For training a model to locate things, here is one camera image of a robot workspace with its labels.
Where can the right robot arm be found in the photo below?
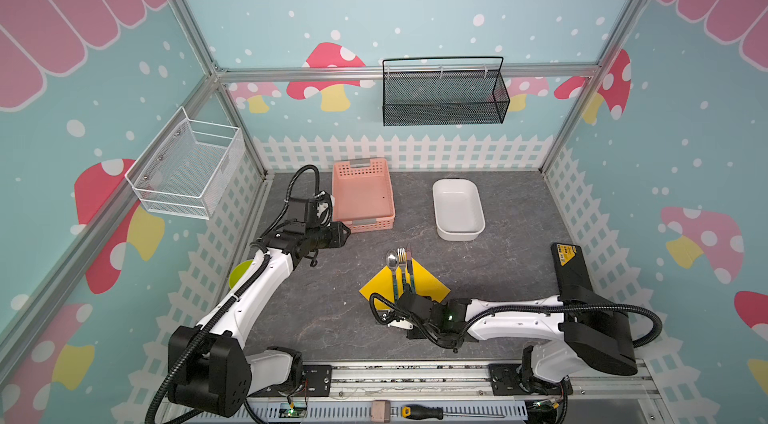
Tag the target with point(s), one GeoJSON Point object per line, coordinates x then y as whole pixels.
{"type": "Point", "coordinates": [572, 331]}

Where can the yellow paper napkin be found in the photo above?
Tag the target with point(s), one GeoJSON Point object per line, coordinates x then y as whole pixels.
{"type": "Point", "coordinates": [426, 284]}

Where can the white plastic bin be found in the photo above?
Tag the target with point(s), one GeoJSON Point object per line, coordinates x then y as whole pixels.
{"type": "Point", "coordinates": [458, 210]}

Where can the pink plastic basket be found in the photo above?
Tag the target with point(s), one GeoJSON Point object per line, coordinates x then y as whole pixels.
{"type": "Point", "coordinates": [363, 195]}

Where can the black box yellow label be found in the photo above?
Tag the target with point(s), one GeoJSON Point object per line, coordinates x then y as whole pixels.
{"type": "Point", "coordinates": [573, 281]}

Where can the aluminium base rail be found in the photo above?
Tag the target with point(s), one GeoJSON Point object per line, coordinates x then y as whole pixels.
{"type": "Point", "coordinates": [470, 391]}

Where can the fork with teal handle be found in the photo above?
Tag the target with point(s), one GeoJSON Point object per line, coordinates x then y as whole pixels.
{"type": "Point", "coordinates": [404, 264]}

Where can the green plastic bowl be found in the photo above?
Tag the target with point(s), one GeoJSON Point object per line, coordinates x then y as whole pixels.
{"type": "Point", "coordinates": [237, 273]}

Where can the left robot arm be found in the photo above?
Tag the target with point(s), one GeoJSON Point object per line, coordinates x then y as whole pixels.
{"type": "Point", "coordinates": [208, 369]}

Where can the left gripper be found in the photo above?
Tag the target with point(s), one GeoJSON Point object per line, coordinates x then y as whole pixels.
{"type": "Point", "coordinates": [338, 238]}

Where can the white wire mesh basket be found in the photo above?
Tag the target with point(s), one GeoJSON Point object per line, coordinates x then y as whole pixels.
{"type": "Point", "coordinates": [187, 168]}

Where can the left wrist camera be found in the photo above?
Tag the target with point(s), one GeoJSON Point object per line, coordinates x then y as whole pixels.
{"type": "Point", "coordinates": [324, 208]}

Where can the spoon with teal handle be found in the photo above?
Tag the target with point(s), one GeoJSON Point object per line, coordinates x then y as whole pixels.
{"type": "Point", "coordinates": [392, 263]}

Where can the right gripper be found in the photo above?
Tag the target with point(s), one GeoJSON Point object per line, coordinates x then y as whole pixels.
{"type": "Point", "coordinates": [402, 304]}

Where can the yellow black screwdriver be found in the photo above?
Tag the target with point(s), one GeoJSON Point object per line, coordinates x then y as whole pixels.
{"type": "Point", "coordinates": [421, 412]}

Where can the black wire mesh basket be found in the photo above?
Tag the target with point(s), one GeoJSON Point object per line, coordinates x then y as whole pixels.
{"type": "Point", "coordinates": [452, 90]}

